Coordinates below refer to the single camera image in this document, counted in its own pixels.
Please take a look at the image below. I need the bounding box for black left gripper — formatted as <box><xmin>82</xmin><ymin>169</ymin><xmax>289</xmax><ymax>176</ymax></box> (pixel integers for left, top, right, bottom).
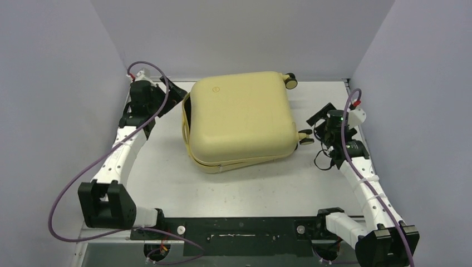
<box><xmin>148</xmin><ymin>77</ymin><xmax>188</xmax><ymax>117</ymax></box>

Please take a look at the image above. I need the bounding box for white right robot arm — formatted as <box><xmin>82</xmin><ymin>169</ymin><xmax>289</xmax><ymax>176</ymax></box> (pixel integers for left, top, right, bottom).
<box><xmin>307</xmin><ymin>103</ymin><xmax>420</xmax><ymax>266</ymax></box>

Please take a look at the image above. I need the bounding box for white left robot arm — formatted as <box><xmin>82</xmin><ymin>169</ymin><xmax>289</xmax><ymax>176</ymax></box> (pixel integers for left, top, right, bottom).
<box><xmin>78</xmin><ymin>77</ymin><xmax>187</xmax><ymax>239</ymax></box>

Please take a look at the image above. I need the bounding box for yellow suitcase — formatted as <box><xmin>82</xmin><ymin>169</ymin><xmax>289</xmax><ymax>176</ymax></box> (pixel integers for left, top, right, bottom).
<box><xmin>181</xmin><ymin>71</ymin><xmax>314</xmax><ymax>174</ymax></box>

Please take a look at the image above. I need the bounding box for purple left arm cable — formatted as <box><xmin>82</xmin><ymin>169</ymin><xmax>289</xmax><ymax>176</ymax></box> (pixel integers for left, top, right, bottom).
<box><xmin>48</xmin><ymin>61</ymin><xmax>205</xmax><ymax>266</ymax></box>

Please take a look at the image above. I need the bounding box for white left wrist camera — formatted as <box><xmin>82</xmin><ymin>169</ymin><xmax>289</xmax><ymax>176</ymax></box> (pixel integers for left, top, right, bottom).
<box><xmin>126</xmin><ymin>68</ymin><xmax>154</xmax><ymax>83</ymax></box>

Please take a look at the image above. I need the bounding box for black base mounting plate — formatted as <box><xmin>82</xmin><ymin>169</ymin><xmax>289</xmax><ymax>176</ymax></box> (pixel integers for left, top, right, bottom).
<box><xmin>144</xmin><ymin>216</ymin><xmax>351</xmax><ymax>259</ymax></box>

